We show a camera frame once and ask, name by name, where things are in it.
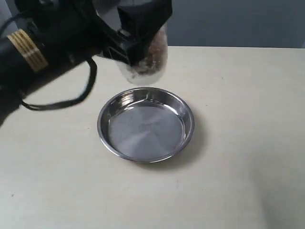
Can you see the round stainless steel dish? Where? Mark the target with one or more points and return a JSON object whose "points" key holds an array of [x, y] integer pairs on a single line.
{"points": [[145, 125]]}

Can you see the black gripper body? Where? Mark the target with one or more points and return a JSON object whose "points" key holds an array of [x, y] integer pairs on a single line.
{"points": [[85, 34]]}

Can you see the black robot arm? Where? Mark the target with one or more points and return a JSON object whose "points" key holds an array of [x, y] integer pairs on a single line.
{"points": [[29, 58]]}

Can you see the clear plastic shaker bottle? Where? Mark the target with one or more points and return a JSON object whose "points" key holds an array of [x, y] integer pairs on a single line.
{"points": [[150, 69]]}

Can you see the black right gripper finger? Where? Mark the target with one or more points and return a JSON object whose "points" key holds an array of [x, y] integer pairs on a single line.
{"points": [[140, 22]]}

